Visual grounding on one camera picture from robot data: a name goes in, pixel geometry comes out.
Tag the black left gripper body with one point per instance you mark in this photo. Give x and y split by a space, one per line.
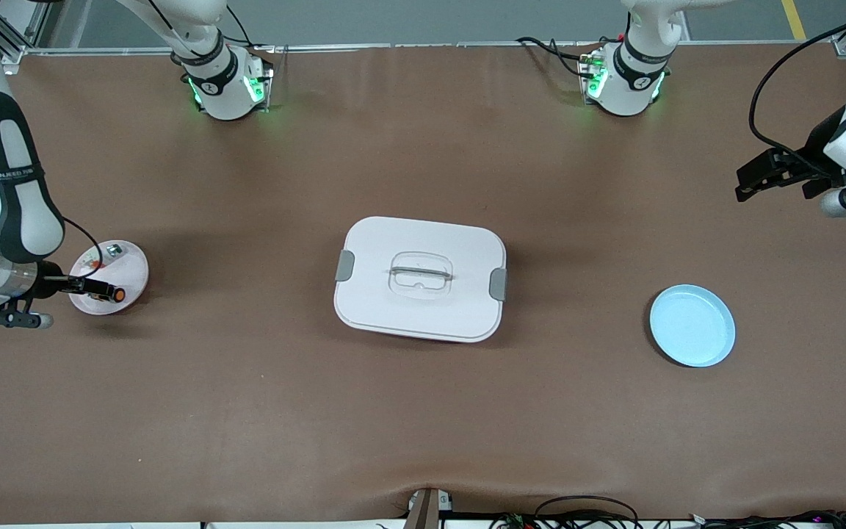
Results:
816 151

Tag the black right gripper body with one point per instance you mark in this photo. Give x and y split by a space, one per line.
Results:
49 283

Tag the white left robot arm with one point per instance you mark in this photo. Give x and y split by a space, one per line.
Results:
625 82

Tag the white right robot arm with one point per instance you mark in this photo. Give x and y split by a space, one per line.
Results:
226 87

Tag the white lidded storage box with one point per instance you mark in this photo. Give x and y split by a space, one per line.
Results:
423 308

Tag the white round plate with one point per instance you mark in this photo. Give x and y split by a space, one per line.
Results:
129 268

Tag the light blue round plate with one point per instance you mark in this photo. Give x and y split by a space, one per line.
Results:
691 325

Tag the aluminium frame post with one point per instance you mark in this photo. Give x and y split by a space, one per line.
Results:
23 33

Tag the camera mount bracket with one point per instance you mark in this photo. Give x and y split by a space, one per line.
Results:
427 507

